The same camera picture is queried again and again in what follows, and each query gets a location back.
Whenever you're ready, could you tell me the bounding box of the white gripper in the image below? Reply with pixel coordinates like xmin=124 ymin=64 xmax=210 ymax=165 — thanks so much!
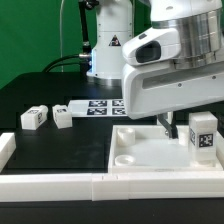
xmin=122 ymin=28 xmax=224 ymax=139

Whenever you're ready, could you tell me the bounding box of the white square table top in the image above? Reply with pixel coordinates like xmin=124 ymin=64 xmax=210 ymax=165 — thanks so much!
xmin=108 ymin=125 xmax=224 ymax=174

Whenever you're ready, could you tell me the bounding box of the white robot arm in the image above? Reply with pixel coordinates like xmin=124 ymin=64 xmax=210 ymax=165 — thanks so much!
xmin=79 ymin=0 xmax=224 ymax=138

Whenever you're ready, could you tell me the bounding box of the white U-shaped fence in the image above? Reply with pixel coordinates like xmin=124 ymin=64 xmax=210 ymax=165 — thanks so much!
xmin=0 ymin=137 xmax=224 ymax=202

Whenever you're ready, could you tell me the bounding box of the white sheet with markers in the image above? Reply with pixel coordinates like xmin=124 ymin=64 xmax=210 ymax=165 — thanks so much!
xmin=68 ymin=99 xmax=126 ymax=117

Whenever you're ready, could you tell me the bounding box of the black cable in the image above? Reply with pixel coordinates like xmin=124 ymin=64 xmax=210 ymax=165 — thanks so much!
xmin=41 ymin=0 xmax=93 ymax=73

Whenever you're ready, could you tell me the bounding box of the grey thin cable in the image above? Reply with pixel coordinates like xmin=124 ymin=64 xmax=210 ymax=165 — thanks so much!
xmin=59 ymin=0 xmax=66 ymax=73

